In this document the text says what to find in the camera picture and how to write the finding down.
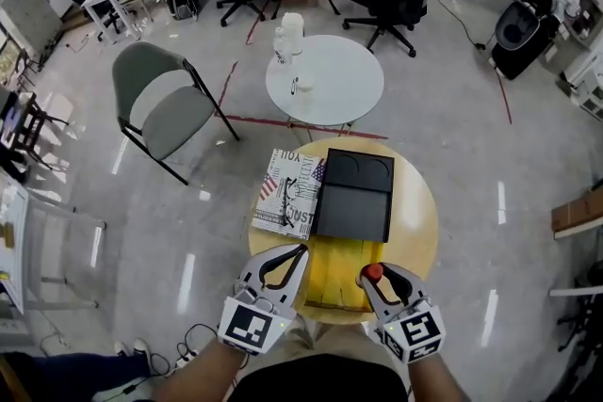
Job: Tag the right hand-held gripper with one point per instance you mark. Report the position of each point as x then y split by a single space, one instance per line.
414 334

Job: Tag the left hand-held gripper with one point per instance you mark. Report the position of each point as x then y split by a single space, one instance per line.
245 325

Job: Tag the yellow wooden tray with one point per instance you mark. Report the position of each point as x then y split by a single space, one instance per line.
353 202

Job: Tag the person's left forearm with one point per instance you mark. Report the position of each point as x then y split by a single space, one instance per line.
198 372

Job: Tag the person's right forearm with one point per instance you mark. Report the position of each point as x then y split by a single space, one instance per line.
435 383

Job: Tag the long cardboard box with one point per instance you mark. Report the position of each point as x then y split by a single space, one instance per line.
579 212

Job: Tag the printed newspaper-pattern book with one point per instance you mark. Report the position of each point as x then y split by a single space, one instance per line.
271 212

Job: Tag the black eyeglasses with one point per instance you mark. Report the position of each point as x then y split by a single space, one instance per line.
288 202

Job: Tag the person's beige trousers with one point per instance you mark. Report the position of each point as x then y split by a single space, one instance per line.
306 334

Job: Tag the round wooden table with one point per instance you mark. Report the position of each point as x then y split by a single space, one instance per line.
414 221

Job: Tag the person's black shirt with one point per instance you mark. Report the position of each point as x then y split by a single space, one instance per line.
320 381

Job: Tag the white power strip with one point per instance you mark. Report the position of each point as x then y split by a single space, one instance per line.
188 357

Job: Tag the small white cup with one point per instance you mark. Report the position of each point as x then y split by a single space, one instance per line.
305 85

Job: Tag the grey padded chair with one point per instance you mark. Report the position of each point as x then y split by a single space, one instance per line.
169 122

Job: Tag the black swivel chair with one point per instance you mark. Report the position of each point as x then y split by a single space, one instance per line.
589 310
113 14

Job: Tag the round white table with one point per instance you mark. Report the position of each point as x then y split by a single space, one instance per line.
339 80

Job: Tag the clear plastic bottle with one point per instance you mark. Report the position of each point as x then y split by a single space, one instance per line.
281 47

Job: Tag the white plastic jug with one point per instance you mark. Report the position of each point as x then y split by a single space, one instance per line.
292 30

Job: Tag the white side table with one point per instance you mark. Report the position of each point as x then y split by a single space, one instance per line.
11 221

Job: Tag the black backpack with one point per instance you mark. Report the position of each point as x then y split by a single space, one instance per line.
183 2

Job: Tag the small white cabinet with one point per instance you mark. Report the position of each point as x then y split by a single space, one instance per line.
589 85

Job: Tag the dark wooden chair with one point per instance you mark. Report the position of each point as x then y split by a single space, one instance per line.
33 122

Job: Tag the grey metal locker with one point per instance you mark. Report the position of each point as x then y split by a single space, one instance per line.
28 9

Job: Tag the grey wooden wall cabinet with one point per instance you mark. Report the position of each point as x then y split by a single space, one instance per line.
589 14

